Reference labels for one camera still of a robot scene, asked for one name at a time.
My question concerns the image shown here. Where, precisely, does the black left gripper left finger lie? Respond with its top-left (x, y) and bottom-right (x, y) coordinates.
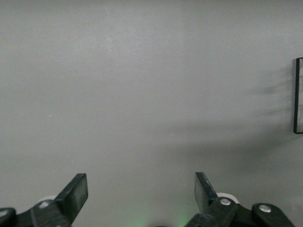
top-left (30, 173), bottom-right (89, 227)

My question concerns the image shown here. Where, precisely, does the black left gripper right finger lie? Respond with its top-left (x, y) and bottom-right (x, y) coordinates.
top-left (188, 172), bottom-right (238, 227)

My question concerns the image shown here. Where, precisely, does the black wire cup holder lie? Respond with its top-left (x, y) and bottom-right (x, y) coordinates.
top-left (293, 57), bottom-right (303, 135)

